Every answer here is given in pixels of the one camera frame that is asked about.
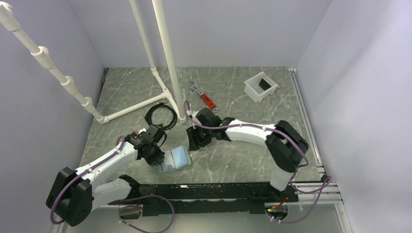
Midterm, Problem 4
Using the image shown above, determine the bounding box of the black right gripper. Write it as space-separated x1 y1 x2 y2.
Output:
187 122 214 151

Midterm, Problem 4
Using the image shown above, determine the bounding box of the green card holder wallet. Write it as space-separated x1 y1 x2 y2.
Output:
158 145 192 174

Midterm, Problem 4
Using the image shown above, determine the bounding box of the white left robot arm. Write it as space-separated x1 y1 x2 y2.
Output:
46 126 167 226

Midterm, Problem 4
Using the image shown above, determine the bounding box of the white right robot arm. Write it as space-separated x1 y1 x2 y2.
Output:
185 108 309 201

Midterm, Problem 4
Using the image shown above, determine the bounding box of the white card box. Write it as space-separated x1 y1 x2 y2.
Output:
244 71 279 102

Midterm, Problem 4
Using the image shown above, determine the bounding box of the stack of cards in box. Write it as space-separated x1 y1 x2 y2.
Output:
258 79 272 91

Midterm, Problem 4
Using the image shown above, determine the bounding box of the black coiled usb cable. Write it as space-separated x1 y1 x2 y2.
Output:
144 102 178 131

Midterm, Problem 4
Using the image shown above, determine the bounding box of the red handled adjustable wrench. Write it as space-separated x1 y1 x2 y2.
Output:
190 80 219 113

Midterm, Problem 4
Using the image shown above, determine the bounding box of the white pvc pipe frame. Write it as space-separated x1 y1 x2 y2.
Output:
0 0 186 124

